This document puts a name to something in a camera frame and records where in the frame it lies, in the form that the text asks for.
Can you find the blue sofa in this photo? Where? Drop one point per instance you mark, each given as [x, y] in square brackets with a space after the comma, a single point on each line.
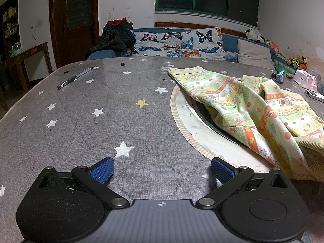
[230, 43]

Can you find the pink plush toy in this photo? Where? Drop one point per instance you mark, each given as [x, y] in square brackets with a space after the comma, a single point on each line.
[272, 46]

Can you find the glass jar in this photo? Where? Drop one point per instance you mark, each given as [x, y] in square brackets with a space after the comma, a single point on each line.
[15, 49]

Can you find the orange brown plush toy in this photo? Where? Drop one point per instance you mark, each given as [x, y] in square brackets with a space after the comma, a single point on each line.
[298, 62]

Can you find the green plastic toy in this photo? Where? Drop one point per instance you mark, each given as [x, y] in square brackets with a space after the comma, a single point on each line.
[284, 70]

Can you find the white pink tissue pack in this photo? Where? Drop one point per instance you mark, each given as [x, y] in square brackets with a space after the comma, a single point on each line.
[305, 79]

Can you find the wooden side table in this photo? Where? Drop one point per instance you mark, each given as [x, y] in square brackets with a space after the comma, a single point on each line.
[22, 55]

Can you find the grey star tablecloth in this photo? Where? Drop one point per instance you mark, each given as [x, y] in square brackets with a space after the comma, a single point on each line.
[101, 131]

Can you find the patterned green orange garment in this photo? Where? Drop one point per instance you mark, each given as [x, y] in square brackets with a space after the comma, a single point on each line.
[253, 111]

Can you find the white flat device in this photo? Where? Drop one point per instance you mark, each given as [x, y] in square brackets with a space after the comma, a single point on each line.
[313, 94]

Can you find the grey pillow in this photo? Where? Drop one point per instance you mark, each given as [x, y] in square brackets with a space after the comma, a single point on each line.
[254, 54]

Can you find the butterfly print pillow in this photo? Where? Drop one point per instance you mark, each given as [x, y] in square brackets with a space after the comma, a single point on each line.
[202, 43]
[157, 43]

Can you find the brown wooden door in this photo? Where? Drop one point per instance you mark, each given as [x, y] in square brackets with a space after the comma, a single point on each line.
[76, 43]

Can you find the black white plush toy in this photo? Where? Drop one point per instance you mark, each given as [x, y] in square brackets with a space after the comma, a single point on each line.
[254, 35]

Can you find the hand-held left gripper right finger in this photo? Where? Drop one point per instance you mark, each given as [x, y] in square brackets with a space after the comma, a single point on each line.
[223, 170]

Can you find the clear black pen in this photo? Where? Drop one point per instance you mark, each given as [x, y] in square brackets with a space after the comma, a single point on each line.
[73, 78]

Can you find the dark wooden shelf cabinet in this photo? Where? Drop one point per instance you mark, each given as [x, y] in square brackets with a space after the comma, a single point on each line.
[10, 25]

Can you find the black clothes pile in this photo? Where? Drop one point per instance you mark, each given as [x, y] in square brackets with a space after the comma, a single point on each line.
[114, 38]

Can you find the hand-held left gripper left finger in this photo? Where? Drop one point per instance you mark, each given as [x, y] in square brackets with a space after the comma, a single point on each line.
[102, 170]

